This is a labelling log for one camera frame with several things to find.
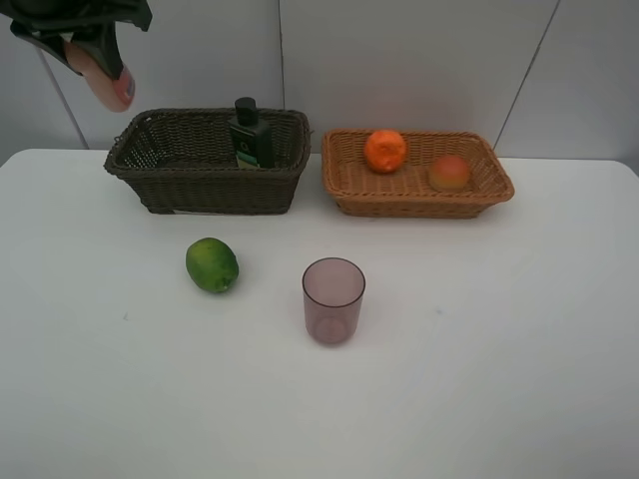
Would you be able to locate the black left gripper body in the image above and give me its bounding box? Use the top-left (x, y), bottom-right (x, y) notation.
top-left (9, 0), bottom-right (152, 50)

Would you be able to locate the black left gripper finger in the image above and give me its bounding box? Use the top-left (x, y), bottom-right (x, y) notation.
top-left (64, 22), bottom-right (124, 80)

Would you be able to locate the pink lotion bottle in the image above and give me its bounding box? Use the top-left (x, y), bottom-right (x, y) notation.
top-left (64, 42), bottom-right (136, 113)

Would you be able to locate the dark green shampoo bottle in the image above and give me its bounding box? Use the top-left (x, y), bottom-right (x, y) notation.
top-left (229, 97), bottom-right (276, 169)

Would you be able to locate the orange tangerine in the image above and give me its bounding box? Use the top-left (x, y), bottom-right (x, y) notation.
top-left (363, 130), bottom-right (407, 174)

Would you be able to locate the red yellow peach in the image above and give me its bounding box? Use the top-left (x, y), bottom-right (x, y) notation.
top-left (428, 155), bottom-right (470, 192)

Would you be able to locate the dark brown wicker basket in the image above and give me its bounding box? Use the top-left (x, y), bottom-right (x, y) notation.
top-left (104, 108), bottom-right (311, 215)

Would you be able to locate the green lime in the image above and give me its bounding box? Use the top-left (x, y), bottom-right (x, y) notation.
top-left (186, 238), bottom-right (240, 293)

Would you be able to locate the orange wicker basket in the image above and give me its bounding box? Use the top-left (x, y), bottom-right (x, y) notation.
top-left (321, 129), bottom-right (515, 219)

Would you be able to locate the purple translucent plastic cup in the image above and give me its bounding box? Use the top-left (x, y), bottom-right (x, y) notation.
top-left (302, 257), bottom-right (366, 346)

